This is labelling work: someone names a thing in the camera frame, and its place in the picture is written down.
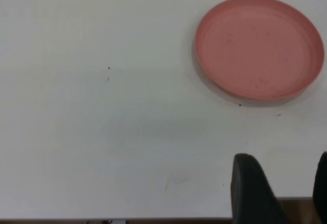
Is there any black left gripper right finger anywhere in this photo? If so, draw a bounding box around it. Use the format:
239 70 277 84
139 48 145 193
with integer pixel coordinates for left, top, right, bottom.
312 151 327 224

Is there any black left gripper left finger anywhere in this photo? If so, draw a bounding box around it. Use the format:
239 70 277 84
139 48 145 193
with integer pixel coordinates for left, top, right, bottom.
230 153 291 224

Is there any pink round plate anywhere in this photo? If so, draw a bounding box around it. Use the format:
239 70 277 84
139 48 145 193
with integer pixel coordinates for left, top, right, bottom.
194 0 325 102

